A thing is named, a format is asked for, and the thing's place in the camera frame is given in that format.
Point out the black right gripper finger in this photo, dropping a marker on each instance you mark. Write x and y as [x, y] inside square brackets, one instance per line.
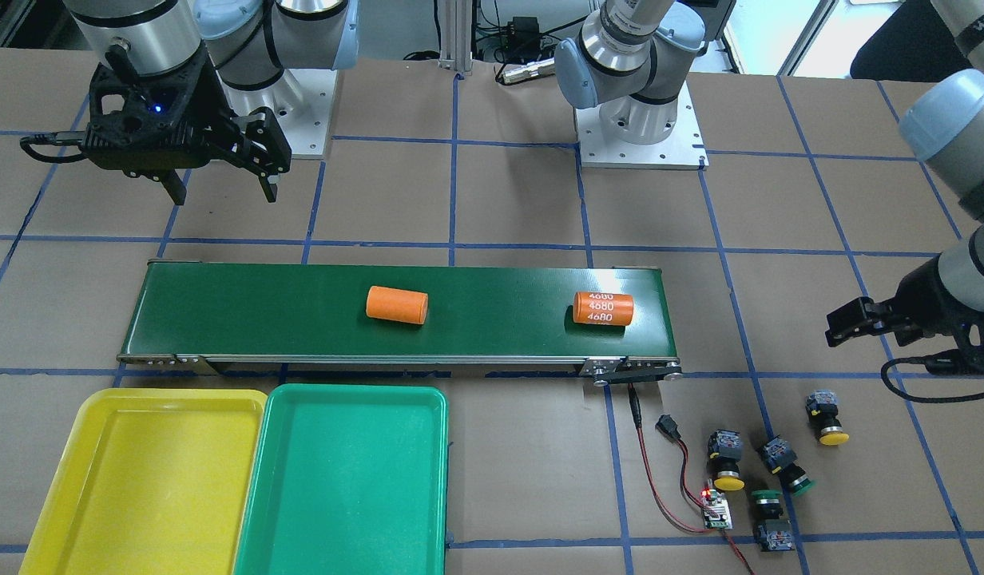
[264, 149]
[174, 186]

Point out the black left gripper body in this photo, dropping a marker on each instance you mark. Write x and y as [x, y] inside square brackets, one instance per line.
[925, 297]

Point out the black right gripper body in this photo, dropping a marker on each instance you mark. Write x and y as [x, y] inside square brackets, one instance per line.
[210, 109]

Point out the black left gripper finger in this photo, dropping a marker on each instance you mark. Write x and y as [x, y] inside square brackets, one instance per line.
[863, 313]
[839, 333]

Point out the plain orange cylinder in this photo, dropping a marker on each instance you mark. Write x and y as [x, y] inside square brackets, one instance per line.
[398, 306]

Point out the orange cylinder with 4680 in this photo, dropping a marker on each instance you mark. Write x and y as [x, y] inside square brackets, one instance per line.
[603, 308]

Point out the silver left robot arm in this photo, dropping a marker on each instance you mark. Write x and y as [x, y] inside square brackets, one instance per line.
[523, 179]

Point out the yellow push button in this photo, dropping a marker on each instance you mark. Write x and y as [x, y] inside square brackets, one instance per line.
[725, 450]
[823, 416]

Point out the green push button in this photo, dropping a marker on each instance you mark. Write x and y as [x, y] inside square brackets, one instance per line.
[779, 459]
[772, 532]

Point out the green conveyor belt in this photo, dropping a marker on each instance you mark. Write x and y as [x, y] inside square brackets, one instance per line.
[611, 325]

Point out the small controller circuit board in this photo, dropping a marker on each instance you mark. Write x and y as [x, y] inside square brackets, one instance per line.
[716, 511]

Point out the yellow plastic tray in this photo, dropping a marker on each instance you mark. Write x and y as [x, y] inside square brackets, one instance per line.
[151, 481]

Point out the green plastic tray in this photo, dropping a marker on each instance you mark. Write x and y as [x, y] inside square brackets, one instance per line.
[349, 479]

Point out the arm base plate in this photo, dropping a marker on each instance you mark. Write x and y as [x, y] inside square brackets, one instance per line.
[630, 134]
[303, 101]

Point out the black cable connector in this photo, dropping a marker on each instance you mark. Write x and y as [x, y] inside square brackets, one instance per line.
[667, 426]

